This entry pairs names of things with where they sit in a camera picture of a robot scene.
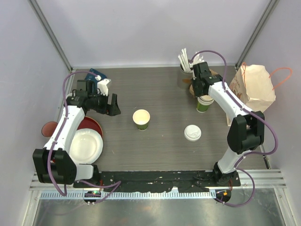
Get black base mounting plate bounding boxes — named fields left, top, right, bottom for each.
left=88, top=170, right=241, bottom=193

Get white plastic lid stack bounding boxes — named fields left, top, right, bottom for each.
left=184, top=125, right=202, bottom=142

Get pink floral mug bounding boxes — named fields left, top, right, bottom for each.
left=41, top=121, right=58, bottom=137

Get white slotted cable duct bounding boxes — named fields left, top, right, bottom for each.
left=40, top=188, right=216, bottom=200

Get white paper plate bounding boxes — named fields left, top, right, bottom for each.
left=69, top=129, right=103, bottom=164

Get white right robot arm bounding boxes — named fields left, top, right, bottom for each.
left=191, top=62, right=265, bottom=186

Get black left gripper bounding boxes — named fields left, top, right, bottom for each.
left=88, top=90, right=120, bottom=116

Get grey straw holder cup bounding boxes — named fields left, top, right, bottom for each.
left=177, top=65, right=193, bottom=89

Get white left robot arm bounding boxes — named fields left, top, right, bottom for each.
left=32, top=91, right=121, bottom=188

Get brown pulp cup carrier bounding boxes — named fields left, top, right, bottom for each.
left=191, top=69, right=222, bottom=97

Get bear print paper bag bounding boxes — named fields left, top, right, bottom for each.
left=223, top=62, right=293, bottom=127

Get blue ceramic dish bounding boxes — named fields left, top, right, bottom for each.
left=85, top=68, right=107, bottom=82

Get stacked green paper cups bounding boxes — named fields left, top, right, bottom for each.
left=196, top=95, right=214, bottom=113

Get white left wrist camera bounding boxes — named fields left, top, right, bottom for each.
left=95, top=75, right=111, bottom=96

